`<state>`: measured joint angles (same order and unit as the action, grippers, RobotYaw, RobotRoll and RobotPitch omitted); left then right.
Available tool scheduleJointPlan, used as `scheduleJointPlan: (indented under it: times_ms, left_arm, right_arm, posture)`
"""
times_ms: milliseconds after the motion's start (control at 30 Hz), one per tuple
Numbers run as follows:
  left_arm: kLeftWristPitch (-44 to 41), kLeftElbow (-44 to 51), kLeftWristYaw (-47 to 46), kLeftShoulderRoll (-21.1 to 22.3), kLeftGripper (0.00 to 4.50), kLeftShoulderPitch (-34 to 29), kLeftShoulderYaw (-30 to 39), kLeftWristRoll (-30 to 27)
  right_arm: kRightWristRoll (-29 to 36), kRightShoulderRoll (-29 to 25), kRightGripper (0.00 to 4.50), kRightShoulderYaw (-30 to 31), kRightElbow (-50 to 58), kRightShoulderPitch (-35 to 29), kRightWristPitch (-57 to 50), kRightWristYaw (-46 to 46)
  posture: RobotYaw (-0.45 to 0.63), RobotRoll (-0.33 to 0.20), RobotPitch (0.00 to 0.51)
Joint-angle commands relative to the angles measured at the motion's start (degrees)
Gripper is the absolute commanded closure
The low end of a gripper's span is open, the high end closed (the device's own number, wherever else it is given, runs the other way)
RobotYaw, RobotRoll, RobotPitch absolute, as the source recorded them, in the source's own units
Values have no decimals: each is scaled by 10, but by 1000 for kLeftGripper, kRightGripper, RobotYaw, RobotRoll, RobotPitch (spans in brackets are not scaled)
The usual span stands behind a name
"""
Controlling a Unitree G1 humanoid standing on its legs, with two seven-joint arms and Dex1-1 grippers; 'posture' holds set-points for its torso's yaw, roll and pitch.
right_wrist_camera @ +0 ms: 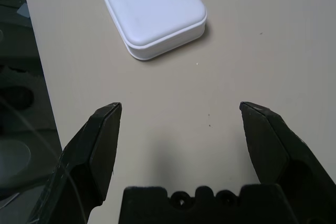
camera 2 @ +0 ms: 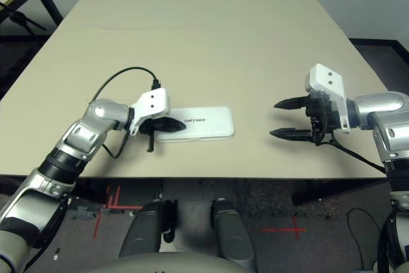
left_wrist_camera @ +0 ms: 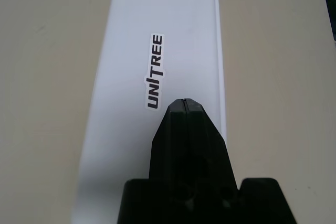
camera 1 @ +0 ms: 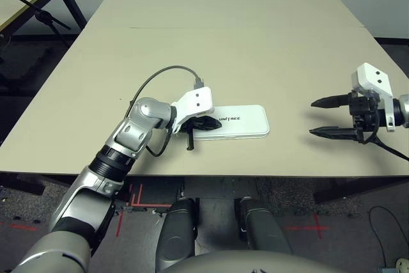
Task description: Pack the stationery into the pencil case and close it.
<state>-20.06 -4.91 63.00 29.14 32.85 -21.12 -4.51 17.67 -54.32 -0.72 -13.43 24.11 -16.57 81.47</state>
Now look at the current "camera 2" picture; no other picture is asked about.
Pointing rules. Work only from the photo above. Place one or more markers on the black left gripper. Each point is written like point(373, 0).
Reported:
point(148, 126)

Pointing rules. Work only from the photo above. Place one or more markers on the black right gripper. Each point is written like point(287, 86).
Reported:
point(322, 113)

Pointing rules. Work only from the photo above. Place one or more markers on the white plastic pencil case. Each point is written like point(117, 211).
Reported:
point(211, 126)

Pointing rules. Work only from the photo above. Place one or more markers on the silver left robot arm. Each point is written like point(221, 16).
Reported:
point(102, 113)

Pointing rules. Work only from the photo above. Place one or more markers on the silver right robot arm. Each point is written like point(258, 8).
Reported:
point(380, 103)

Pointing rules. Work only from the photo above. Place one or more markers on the grey robot torso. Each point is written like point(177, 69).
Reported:
point(172, 265)

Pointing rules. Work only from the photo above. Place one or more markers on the black tripod stand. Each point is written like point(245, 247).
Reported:
point(19, 17)

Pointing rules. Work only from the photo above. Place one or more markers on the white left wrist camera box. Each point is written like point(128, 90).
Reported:
point(153, 100)

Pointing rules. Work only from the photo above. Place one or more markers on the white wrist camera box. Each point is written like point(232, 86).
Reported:
point(329, 78)
point(153, 100)

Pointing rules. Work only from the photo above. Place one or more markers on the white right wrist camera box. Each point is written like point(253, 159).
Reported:
point(329, 78)

